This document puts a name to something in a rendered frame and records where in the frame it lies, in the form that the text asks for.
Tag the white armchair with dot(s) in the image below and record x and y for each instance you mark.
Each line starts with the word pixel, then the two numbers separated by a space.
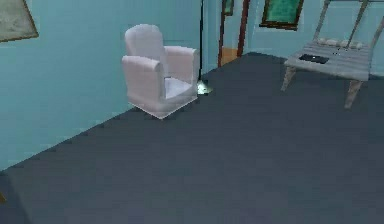
pixel 146 76

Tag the small green framed picture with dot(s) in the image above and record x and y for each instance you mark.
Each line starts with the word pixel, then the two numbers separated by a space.
pixel 228 6

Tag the grey wooden shelf table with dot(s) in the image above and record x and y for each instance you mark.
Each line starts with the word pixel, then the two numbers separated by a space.
pixel 343 63

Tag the pale lumpy object row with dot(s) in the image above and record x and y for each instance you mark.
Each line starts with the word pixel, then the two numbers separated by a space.
pixel 338 43

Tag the beige framed picture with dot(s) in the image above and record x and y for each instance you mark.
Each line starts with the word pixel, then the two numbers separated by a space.
pixel 13 20

